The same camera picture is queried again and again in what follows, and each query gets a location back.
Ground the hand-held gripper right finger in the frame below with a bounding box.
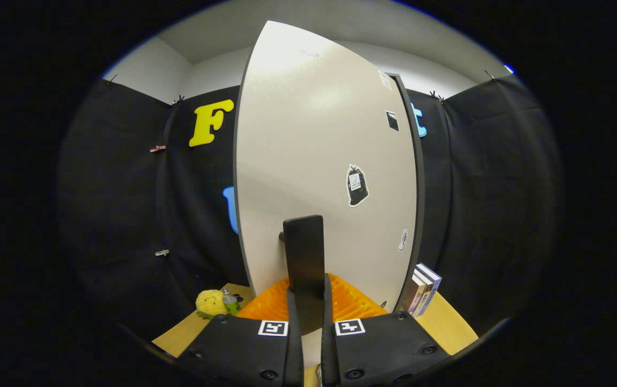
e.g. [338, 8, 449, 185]
[322, 273, 451, 387]

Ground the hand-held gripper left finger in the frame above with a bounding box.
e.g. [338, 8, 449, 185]
[176, 277, 304, 387]

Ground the dark grey shoe cabinet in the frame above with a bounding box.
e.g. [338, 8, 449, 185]
[389, 73, 427, 313]

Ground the green drink bottle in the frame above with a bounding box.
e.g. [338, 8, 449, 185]
[222, 289, 242, 316]

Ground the yellow pineapple plush toy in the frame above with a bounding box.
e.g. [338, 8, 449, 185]
[196, 289, 228, 319]

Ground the pale spine book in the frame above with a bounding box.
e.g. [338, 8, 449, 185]
[413, 267, 434, 317]

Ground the blue spine book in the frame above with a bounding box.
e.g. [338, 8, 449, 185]
[417, 263, 442, 318]

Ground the black backdrop cloth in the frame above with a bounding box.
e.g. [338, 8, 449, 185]
[55, 73, 564, 350]

